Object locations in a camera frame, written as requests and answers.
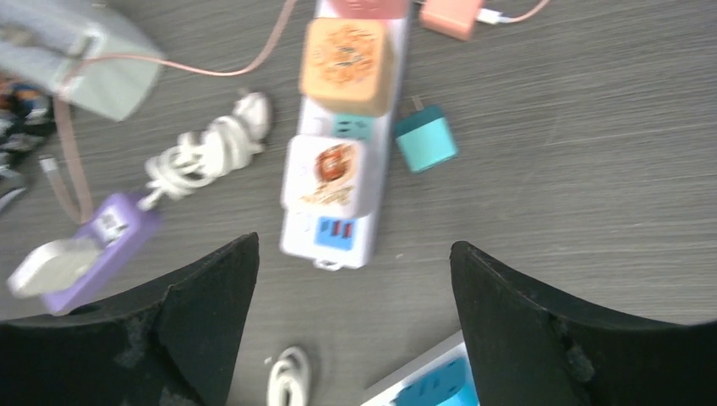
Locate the white grey power strip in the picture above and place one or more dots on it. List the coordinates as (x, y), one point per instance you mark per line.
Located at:
(385, 391)

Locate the tan dragon cube socket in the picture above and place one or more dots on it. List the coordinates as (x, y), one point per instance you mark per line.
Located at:
(348, 65)

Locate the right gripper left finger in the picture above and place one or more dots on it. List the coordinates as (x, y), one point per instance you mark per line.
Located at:
(171, 341)

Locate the long white colourful power strip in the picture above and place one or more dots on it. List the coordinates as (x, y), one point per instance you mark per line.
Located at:
(332, 241)

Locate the pink cube socket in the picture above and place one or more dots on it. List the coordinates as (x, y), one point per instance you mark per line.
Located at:
(370, 9)

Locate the salmon pink charger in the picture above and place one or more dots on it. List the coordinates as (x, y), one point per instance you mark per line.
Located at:
(454, 18)

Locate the black poker chip case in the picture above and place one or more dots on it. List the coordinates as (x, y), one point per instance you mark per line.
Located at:
(27, 123)

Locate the teal charger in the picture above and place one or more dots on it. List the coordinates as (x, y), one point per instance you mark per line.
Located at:
(424, 137)

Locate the white cube socket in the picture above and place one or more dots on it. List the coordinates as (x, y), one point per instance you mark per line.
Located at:
(327, 176)

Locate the purple power strip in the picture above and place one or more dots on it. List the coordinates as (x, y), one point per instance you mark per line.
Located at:
(120, 228)

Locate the white adapter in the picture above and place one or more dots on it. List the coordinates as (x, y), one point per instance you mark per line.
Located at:
(53, 267)

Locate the blue charger adapter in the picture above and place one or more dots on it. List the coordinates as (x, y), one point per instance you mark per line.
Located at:
(449, 384)

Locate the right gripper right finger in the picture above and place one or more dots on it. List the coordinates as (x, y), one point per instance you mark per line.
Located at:
(530, 344)

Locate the white metronome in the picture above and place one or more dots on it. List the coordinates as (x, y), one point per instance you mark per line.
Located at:
(107, 63)

